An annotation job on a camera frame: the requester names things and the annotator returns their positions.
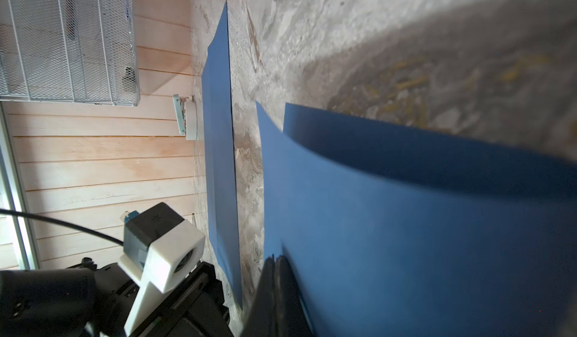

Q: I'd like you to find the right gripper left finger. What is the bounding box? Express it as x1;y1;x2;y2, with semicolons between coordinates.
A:
241;257;277;337

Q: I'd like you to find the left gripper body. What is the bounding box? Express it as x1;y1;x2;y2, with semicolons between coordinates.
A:
131;262;233;337

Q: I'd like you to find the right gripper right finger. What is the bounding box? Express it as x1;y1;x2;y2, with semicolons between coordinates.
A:
274;256;313;336

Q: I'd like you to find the blue paper sheet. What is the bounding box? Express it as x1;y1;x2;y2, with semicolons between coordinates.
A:
257;104;576;336
201;4;243;307

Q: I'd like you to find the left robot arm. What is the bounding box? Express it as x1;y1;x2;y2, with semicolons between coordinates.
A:
1;258;232;336

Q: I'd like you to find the tape roll on table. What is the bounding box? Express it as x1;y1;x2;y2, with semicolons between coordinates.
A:
184;97;198;141

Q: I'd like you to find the aluminium frame rail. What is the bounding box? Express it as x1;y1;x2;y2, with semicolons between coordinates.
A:
1;108;41;269

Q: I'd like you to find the white wire shelf rack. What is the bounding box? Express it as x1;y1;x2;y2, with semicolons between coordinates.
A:
1;0;141;106

